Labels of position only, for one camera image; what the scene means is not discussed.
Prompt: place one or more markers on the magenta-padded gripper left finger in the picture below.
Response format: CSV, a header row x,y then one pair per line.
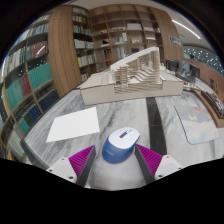
x,y
65,166

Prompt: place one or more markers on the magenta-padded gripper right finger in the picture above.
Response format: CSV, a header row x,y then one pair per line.
x,y
165,165

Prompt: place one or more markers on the blue and white computer mouse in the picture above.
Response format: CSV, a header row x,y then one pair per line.
x,y
118,146

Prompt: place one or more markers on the pale blue printed mouse pad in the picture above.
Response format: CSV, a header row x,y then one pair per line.
x,y
196,125

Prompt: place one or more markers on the white paper sheet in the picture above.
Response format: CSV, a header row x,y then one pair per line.
x,y
73,125

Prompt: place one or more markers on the beige wooden architectural model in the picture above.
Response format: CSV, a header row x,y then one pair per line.
x,y
133,83

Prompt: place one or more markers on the bookshelf with colourful books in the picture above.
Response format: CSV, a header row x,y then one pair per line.
x,y
30,83

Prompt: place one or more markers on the group of small ceiling lights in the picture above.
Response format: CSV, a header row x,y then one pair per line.
x,y
205,58

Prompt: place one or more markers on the dark bookshelf with pale books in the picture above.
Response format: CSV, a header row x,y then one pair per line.
x,y
83,43

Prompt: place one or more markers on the long ceiling light strip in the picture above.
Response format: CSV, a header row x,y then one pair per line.
x,y
186,29

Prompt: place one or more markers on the hanging wall sign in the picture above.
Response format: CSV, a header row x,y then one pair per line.
x,y
175,40

